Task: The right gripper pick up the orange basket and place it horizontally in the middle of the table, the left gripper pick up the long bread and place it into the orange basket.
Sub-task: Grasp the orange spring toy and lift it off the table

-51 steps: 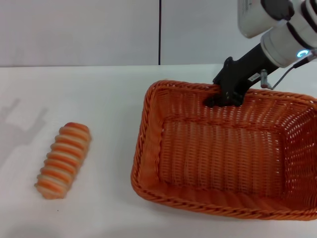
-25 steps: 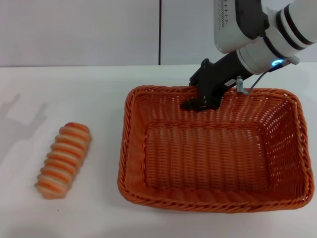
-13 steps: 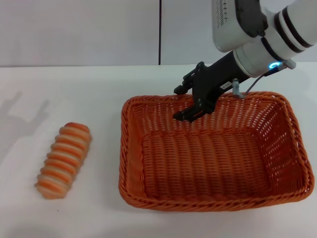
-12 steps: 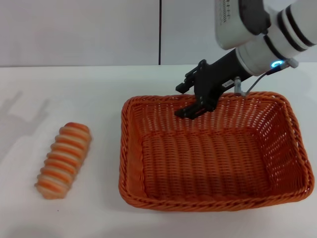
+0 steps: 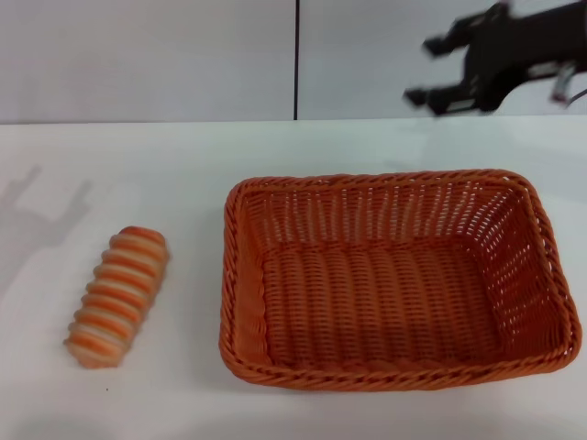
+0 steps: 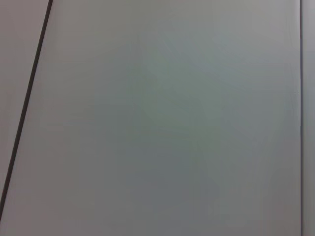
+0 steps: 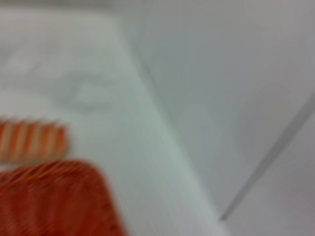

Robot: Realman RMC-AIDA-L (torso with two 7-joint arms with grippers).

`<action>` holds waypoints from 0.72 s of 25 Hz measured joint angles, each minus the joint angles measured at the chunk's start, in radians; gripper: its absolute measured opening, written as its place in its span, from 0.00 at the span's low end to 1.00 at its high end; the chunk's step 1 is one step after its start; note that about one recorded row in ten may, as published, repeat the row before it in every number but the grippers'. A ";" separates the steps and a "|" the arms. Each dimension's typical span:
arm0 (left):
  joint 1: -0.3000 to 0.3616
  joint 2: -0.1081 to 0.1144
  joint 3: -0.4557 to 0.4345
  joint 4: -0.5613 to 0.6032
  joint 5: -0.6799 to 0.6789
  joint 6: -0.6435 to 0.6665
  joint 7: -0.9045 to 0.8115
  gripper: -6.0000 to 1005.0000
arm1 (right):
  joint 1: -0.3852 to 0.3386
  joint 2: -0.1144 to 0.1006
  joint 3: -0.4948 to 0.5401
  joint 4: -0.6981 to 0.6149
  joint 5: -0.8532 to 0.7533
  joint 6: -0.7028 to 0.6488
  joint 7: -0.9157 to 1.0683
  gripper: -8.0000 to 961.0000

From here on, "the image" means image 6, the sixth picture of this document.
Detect black wall panel seam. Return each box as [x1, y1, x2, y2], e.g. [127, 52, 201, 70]
[0, 0, 54, 201]

